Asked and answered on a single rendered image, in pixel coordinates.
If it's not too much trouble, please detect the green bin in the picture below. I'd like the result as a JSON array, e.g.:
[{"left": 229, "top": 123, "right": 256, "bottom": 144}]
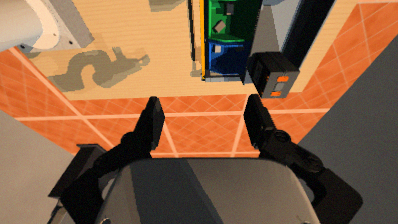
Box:
[{"left": 208, "top": 0, "right": 260, "bottom": 42}]

